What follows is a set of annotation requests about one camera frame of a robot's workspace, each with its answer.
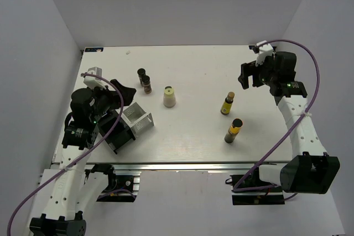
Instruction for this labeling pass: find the black cap spice jar rear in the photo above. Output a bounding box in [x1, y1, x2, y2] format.
[137, 68, 146, 86]

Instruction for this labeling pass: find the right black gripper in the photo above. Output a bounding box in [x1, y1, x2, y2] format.
[238, 53, 278, 90]

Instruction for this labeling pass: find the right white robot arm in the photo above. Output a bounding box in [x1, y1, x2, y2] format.
[238, 51, 340, 194]

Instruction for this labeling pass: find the left blue corner sticker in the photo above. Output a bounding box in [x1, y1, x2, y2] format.
[84, 47, 104, 53]

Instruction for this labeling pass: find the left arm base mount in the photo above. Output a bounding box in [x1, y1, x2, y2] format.
[85, 164, 137, 203]

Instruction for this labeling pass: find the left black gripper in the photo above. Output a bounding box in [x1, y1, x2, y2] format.
[88, 79, 136, 123]

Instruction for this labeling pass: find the white bottle yellow lid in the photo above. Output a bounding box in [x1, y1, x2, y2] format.
[163, 86, 176, 108]

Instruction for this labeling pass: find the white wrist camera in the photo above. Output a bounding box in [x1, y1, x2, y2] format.
[252, 40, 273, 67]
[82, 67, 107, 90]

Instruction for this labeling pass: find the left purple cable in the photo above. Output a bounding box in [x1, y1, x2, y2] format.
[7, 72, 125, 236]

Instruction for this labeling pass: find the black organizer box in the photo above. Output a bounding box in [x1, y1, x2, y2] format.
[98, 110, 136, 154]

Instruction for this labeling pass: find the black cap spice jar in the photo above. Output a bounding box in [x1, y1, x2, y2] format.
[137, 68, 146, 86]
[142, 75, 152, 94]

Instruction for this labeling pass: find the purple cable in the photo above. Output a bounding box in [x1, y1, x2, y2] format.
[233, 39, 320, 193]
[7, 72, 125, 236]

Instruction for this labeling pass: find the yellow label brown bottle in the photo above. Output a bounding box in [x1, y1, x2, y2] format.
[220, 92, 235, 115]

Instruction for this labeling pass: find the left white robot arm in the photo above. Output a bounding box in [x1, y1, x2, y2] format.
[29, 76, 136, 235]

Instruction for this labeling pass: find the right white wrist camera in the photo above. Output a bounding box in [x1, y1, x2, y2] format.
[252, 40, 273, 67]

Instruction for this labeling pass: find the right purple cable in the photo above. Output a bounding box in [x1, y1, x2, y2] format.
[233, 39, 320, 193]

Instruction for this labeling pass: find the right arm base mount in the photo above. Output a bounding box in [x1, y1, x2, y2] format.
[225, 175, 285, 206]

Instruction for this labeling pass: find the black cap spice jar front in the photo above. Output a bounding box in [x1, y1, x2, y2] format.
[142, 75, 152, 94]

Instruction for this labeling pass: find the yellow band spice bottle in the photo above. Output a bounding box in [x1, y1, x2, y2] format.
[224, 118, 243, 144]

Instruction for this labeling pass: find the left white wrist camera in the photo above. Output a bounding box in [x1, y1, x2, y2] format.
[82, 67, 107, 90]

